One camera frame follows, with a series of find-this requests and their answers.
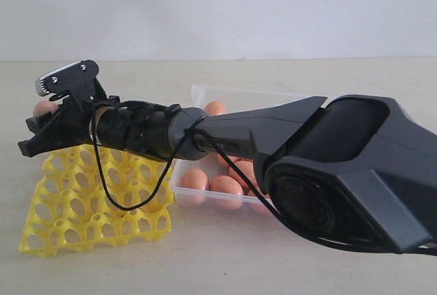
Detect clear plastic bin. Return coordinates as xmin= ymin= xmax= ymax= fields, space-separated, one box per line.
xmin=170 ymin=85 xmax=308 ymax=217

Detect yellow plastic egg tray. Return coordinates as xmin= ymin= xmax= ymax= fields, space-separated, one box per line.
xmin=19 ymin=145 xmax=174 ymax=257

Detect brown egg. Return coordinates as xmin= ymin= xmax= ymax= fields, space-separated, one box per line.
xmin=210 ymin=175 xmax=244 ymax=210
xmin=181 ymin=168 xmax=210 ymax=205
xmin=247 ymin=190 xmax=272 ymax=216
xmin=229 ymin=160 xmax=257 ymax=188
xmin=204 ymin=100 xmax=226 ymax=116
xmin=216 ymin=154 xmax=240 ymax=169
xmin=33 ymin=100 xmax=59 ymax=117

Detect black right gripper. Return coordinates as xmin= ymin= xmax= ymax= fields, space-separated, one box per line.
xmin=18 ymin=95 xmax=119 ymax=158

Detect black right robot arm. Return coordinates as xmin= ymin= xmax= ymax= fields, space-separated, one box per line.
xmin=18 ymin=95 xmax=436 ymax=255

